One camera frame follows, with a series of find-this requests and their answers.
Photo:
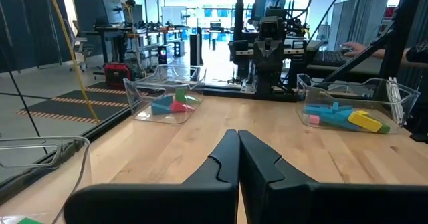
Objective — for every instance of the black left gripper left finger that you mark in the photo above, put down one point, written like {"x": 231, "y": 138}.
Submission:
{"x": 224, "y": 164}

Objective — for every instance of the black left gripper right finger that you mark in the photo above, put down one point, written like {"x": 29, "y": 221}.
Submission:
{"x": 264, "y": 184}

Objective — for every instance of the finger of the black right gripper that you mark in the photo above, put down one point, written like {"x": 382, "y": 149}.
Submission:
{"x": 277, "y": 55}
{"x": 261, "y": 55}

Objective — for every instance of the medium green block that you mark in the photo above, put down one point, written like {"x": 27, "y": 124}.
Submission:
{"x": 180, "y": 95}

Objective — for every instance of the long pink block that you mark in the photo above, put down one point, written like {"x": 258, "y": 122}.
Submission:
{"x": 314, "y": 119}

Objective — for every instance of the medium blue block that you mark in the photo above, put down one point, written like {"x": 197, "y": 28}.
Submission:
{"x": 160, "y": 109}
{"x": 166, "y": 100}

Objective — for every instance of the long dark blue block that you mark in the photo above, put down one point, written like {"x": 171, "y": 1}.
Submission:
{"x": 337, "y": 122}

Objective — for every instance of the long yellow block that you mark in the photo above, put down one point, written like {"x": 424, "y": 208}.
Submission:
{"x": 361, "y": 112}
{"x": 364, "y": 122}

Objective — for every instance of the long green block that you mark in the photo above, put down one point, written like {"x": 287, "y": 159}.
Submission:
{"x": 384, "y": 128}

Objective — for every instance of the small green cube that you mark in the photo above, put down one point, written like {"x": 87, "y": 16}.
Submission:
{"x": 30, "y": 221}

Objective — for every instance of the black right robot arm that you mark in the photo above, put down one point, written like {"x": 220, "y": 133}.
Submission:
{"x": 271, "y": 83}

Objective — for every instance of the tall black tower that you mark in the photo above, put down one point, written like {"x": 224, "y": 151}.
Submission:
{"x": 196, "y": 50}

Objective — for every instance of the black keyboard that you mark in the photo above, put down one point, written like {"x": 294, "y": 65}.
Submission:
{"x": 329, "y": 58}

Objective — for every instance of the grey monitor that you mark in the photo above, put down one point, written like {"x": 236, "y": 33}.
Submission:
{"x": 265, "y": 0}

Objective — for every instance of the black tower with light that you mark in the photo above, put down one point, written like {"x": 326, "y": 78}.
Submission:
{"x": 162, "y": 54}

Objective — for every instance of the person's hand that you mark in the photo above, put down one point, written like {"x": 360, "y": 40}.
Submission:
{"x": 354, "y": 47}

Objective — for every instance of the black side desk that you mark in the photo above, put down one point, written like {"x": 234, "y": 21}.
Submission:
{"x": 354, "y": 68}

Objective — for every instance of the grey partition panels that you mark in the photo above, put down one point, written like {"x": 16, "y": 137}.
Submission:
{"x": 361, "y": 16}

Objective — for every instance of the red black equipment case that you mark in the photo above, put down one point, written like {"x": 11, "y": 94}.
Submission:
{"x": 117, "y": 74}

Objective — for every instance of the black desk with monitors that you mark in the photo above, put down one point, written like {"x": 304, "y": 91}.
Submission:
{"x": 113, "y": 16}

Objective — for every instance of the large clear plastic bin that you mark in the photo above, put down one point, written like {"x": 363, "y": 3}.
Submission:
{"x": 401, "y": 97}

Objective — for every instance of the person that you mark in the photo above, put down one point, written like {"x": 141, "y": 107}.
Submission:
{"x": 414, "y": 55}

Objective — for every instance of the black orange-striped floor mat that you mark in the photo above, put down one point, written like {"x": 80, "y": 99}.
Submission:
{"x": 83, "y": 100}

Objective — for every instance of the grey office chair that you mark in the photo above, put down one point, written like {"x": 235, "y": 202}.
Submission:
{"x": 80, "y": 47}

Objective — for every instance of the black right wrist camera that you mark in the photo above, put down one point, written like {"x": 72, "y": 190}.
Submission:
{"x": 271, "y": 28}

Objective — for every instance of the low black partition wall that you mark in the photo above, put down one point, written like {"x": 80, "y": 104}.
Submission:
{"x": 33, "y": 26}

